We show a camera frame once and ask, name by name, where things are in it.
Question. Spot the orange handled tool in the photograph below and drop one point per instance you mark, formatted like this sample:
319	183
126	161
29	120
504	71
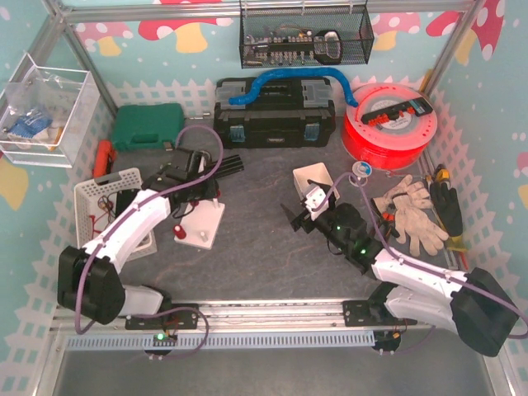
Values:
104	160

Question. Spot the black red terminal strip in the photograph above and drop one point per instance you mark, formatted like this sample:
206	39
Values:
418	107

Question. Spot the white peg base plate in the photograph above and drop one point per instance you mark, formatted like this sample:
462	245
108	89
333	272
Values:
201	221

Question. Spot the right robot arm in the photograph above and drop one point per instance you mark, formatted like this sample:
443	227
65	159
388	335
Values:
470	304

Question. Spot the black mounting plate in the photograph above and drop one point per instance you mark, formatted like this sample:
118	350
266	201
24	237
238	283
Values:
369	314
184	319

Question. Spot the white perforated basket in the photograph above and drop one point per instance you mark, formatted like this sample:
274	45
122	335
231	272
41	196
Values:
95	201

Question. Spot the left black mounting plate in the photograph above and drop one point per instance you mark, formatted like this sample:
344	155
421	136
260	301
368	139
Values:
184	319

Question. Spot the red handled pliers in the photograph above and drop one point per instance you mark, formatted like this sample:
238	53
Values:
386	223

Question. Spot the white work glove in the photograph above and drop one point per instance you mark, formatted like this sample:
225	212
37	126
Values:
408	201

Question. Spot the green plastic case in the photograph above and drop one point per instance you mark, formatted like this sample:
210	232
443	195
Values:
147	127

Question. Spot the black aluminium extrusion profile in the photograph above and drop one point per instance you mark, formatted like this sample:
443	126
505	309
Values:
229	166

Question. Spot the red filament spool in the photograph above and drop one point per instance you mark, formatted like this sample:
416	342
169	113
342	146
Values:
393	145

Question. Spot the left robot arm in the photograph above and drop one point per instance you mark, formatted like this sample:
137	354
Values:
89	276

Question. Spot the blue white cloth glove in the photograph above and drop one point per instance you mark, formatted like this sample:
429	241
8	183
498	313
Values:
32	125

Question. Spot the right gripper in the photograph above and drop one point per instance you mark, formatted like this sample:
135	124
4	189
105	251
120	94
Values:
304	219

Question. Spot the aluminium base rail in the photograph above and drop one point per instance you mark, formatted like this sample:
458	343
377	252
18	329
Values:
298	314

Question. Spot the black work glove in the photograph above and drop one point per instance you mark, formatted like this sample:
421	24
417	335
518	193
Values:
446	205

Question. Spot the white spring box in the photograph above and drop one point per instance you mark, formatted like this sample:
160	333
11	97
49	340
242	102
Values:
317	173

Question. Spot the black toolbox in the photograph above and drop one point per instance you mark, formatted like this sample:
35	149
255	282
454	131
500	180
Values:
288	113

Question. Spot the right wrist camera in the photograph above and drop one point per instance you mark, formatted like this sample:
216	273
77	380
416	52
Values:
314	200

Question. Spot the solder wire spool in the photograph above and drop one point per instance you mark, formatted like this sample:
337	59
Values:
362	171

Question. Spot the grey slotted cable duct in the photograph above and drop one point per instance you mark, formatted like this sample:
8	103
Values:
220	341

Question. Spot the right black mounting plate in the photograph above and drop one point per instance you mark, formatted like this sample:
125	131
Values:
369	314

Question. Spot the black wire mesh basket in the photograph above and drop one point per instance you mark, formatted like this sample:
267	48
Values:
305	37

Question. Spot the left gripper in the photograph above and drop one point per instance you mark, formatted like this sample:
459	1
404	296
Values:
210	168

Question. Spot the clear acrylic wall box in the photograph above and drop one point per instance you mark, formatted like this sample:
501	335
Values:
69	96

